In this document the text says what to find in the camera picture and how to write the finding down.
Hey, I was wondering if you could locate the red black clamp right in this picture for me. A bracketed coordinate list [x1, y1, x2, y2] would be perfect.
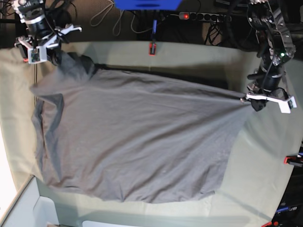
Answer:
[284, 152, 303, 167]

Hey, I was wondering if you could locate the grey t-shirt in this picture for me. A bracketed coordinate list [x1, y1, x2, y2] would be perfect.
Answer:
[31, 53, 253, 203]

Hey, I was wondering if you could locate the blue plastic object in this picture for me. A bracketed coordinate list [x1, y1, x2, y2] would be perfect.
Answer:
[114, 0, 182, 11]

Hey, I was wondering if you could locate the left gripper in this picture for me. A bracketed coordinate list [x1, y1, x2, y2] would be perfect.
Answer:
[240, 82, 297, 114]

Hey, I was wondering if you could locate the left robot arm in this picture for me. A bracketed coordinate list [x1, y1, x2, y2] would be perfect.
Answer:
[243, 0, 297, 114]

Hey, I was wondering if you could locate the green table cloth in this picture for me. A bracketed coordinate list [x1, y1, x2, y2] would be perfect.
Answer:
[0, 41, 303, 227]

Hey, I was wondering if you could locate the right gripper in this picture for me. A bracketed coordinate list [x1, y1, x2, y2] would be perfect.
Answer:
[15, 24, 82, 66]

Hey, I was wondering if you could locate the white bin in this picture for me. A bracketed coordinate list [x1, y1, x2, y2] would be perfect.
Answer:
[0, 175, 60, 227]

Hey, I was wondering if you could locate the black power strip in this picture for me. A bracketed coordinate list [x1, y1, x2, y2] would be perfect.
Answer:
[177, 12, 226, 23]

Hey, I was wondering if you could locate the red black clamp middle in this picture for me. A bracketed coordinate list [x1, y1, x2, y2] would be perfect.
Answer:
[149, 19, 157, 56]

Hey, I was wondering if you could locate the red black clamp left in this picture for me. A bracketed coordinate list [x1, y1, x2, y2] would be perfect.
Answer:
[17, 44, 28, 62]

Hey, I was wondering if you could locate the red black clamp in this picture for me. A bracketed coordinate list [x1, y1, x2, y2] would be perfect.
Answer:
[149, 19, 157, 56]
[17, 44, 28, 62]
[284, 152, 303, 167]

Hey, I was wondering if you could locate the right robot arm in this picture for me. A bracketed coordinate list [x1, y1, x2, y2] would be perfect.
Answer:
[12, 0, 82, 66]

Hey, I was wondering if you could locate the red clamp bottom right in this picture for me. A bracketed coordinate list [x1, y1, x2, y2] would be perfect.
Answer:
[261, 221, 280, 227]

